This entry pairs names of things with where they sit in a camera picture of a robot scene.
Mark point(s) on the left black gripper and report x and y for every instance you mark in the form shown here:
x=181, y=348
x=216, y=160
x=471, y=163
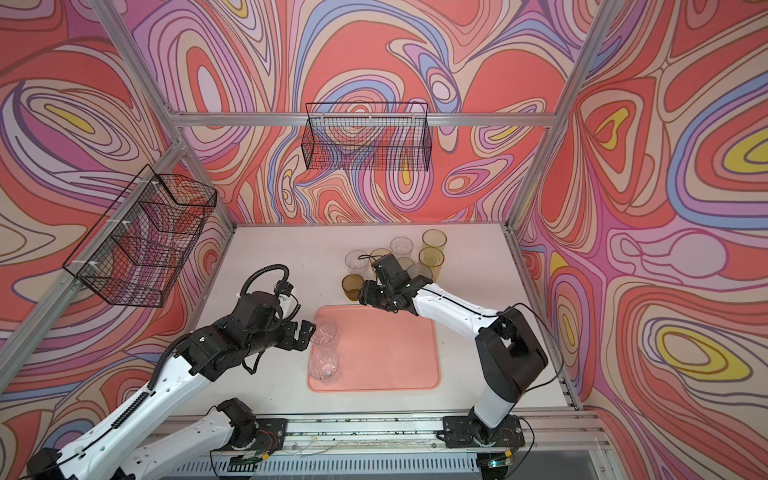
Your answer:
x=292, y=341

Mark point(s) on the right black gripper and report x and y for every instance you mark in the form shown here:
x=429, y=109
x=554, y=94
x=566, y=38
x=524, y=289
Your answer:
x=368, y=295

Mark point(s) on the clear glass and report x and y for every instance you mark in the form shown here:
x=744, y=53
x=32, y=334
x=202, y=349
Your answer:
x=324, y=366
x=357, y=262
x=401, y=247
x=326, y=335

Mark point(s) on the brown glass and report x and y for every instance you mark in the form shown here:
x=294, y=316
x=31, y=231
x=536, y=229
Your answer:
x=352, y=285

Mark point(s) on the pink plastic tray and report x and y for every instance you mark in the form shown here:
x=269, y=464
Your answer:
x=381, y=351

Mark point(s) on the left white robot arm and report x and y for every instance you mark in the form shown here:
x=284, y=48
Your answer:
x=116, y=448

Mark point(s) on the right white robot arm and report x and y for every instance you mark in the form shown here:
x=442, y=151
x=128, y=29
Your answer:
x=510, y=354

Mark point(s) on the light green glass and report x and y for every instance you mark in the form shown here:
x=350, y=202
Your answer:
x=405, y=263

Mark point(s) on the blue tinted glass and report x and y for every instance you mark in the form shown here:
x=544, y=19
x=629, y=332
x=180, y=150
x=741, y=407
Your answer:
x=420, y=270

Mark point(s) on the amber glass middle row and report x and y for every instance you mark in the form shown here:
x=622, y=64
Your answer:
x=377, y=254

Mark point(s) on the yellow green glass right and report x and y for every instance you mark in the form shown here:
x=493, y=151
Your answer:
x=432, y=258

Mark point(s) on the yellow glass back right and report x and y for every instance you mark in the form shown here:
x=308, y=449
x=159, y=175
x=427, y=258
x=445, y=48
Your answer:
x=434, y=238

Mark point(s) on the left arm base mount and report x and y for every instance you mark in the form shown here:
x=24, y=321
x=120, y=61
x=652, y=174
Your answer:
x=261, y=436

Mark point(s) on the aluminium front rail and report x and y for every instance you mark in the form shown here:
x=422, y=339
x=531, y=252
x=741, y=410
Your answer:
x=558, y=445

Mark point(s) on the back black wire basket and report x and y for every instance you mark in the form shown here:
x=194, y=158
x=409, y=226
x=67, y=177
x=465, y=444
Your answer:
x=367, y=136

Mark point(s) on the black wire basket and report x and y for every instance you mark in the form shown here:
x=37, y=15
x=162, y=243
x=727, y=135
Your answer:
x=367, y=136
x=162, y=216

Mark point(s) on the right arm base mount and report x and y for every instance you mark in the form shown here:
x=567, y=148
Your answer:
x=469, y=432

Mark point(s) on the left black wire basket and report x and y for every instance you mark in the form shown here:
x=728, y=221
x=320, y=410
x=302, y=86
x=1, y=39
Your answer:
x=162, y=216

